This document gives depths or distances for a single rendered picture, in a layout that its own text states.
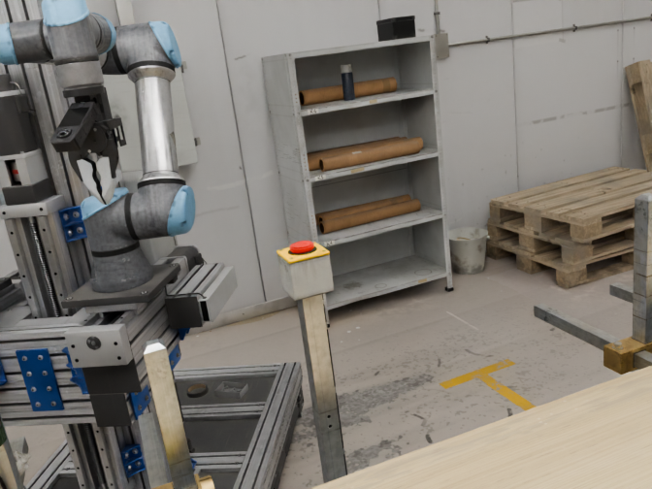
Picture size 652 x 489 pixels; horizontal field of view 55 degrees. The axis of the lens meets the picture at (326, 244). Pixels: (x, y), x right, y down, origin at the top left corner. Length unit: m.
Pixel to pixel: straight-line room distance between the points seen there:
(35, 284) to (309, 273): 1.02
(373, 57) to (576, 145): 1.83
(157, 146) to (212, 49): 2.17
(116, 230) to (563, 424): 1.05
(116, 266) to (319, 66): 2.54
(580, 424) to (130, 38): 1.29
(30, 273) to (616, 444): 1.44
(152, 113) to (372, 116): 2.59
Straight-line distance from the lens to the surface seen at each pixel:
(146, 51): 1.64
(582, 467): 1.04
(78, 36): 1.21
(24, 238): 1.82
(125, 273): 1.59
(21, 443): 1.44
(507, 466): 1.03
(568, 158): 5.05
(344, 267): 4.12
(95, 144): 1.21
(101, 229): 1.57
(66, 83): 1.21
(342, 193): 4.00
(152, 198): 1.53
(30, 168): 1.76
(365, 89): 3.78
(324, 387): 1.10
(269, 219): 3.86
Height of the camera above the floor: 1.52
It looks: 17 degrees down
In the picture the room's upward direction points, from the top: 7 degrees counter-clockwise
